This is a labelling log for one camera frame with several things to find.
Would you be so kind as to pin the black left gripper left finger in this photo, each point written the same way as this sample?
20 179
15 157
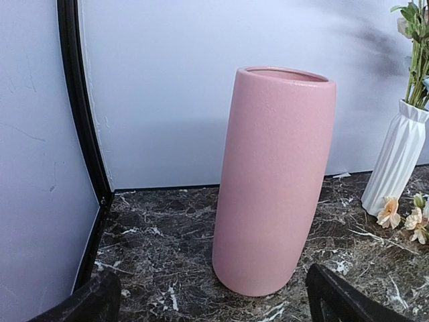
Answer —
98 300

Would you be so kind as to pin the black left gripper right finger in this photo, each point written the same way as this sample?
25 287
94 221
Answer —
331 298

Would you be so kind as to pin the flower bouquet green paper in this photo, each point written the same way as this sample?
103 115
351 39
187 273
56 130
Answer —
416 221

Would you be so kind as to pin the white ribbed vase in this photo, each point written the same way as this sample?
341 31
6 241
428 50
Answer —
397 159

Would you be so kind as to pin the pink ceramic vase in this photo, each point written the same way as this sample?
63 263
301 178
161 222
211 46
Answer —
276 153

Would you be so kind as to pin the blue and orange flower arrangement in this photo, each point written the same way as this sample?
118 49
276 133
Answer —
413 25

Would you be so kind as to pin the black left corner post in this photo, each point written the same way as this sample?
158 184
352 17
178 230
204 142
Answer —
71 50

